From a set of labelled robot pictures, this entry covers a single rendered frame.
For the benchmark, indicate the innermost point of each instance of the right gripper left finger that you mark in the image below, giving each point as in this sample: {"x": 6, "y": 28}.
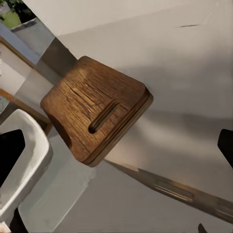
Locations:
{"x": 12, "y": 145}

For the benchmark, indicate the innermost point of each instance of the cutting board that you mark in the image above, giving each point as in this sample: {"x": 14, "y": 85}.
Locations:
{"x": 83, "y": 98}

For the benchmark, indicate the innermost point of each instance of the bowl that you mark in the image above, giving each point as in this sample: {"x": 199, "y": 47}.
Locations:
{"x": 29, "y": 167}

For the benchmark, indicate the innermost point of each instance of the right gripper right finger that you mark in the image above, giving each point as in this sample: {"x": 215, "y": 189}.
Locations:
{"x": 225, "y": 144}

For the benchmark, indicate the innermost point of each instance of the fixed window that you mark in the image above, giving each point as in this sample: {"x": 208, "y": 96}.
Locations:
{"x": 22, "y": 32}

